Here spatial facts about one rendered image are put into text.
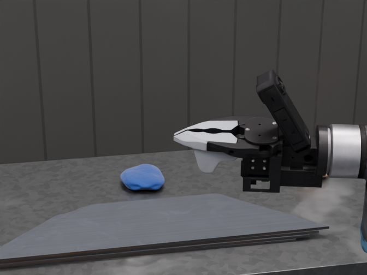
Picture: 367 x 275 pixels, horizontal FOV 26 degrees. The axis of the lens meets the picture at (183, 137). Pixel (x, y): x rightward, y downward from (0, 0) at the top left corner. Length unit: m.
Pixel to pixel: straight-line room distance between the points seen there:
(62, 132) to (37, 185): 1.55
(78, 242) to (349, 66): 2.51
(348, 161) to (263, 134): 0.12
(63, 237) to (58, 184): 0.29
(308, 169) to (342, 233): 0.60
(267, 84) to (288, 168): 0.14
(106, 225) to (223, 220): 0.24
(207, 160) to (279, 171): 0.10
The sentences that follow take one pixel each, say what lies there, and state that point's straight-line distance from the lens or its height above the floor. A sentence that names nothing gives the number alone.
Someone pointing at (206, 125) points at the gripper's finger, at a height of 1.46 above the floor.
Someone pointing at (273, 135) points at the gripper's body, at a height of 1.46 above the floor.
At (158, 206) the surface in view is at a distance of 1.73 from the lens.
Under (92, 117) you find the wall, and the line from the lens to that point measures 3.46.
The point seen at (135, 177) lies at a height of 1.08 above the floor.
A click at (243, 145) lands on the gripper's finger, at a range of 1.08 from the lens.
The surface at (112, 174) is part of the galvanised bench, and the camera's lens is 1.94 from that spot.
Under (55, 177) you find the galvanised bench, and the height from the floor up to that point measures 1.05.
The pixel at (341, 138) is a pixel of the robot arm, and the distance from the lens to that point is 1.10.
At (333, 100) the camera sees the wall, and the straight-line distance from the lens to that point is 3.93.
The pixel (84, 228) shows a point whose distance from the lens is 1.66.
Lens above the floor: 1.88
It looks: 23 degrees down
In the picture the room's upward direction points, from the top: straight up
